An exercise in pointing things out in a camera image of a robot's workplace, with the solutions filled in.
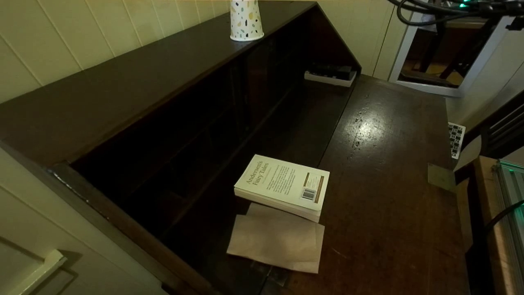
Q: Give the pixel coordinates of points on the white paper cup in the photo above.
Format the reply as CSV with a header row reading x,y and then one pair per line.
x,y
246,22

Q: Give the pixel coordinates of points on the dark wooden secretary desk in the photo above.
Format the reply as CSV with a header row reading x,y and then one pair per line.
x,y
136,108

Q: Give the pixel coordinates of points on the white paperback book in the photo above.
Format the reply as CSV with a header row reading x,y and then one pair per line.
x,y
280,185

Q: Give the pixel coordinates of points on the brown paper envelope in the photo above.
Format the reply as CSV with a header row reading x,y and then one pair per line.
x,y
275,243

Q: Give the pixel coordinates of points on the black box with white edge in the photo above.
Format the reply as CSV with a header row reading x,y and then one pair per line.
x,y
329,76

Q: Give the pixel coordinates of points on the small paper note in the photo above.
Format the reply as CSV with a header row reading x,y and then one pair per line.
x,y
441,177

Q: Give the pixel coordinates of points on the white perforated panel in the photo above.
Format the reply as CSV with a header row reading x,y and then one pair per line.
x,y
455,141

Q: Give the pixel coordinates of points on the light wooden robot table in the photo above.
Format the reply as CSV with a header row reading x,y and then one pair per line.
x,y
483,218

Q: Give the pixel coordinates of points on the white framed doorway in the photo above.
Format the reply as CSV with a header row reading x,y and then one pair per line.
x,y
491,66

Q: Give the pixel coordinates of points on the green lit robot mounting platform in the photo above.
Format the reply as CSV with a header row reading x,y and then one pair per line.
x,y
513,218

